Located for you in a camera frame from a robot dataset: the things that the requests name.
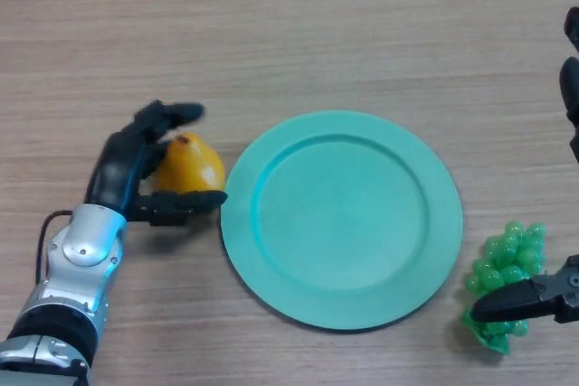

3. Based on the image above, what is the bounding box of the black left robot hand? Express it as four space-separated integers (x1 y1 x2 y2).
83 99 229 228

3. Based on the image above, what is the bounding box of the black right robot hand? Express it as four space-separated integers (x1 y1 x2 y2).
470 5 579 325

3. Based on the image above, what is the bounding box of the yellow pear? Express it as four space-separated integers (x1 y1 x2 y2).
153 131 226 193

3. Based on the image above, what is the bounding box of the green round plate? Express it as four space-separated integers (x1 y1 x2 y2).
220 109 463 332

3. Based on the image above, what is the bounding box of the green grapes bunch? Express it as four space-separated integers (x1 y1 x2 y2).
460 220 547 357

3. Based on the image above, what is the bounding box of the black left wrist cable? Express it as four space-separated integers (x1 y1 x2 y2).
35 209 73 279

